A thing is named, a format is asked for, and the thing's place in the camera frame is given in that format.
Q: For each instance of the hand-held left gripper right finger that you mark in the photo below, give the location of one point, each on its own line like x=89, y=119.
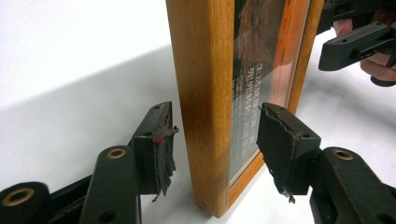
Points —
x=289, y=149

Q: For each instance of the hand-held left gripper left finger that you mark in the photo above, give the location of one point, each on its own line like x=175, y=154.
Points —
x=149, y=146

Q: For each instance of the wooden picture frame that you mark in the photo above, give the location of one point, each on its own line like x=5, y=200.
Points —
x=211, y=109

